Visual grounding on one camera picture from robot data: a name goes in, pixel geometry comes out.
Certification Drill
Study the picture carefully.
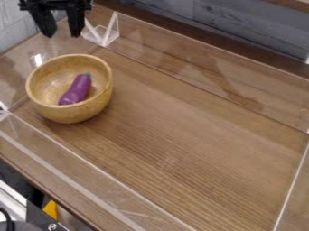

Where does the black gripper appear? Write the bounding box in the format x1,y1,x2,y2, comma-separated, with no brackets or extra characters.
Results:
19,0,93,38

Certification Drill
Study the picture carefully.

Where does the brown wooden bowl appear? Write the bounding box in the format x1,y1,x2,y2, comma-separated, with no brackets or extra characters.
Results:
26,54,114,124

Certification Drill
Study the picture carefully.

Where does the purple toy eggplant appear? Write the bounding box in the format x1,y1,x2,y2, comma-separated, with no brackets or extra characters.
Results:
58,73,93,106

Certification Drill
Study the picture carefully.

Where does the clear acrylic table barrier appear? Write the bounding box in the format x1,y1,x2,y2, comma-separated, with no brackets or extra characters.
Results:
0,13,309,231

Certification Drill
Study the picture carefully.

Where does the yellow sticker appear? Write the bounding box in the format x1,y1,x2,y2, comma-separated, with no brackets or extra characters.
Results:
43,200,58,220

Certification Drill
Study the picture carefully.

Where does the black metal equipment base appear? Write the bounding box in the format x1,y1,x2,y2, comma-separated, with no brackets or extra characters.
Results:
26,201,83,231

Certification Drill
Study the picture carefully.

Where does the clear acrylic corner bracket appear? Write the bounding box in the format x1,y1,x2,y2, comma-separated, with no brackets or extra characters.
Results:
80,13,119,47

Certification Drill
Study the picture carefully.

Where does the black cable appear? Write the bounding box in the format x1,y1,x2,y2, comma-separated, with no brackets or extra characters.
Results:
0,207,16,231

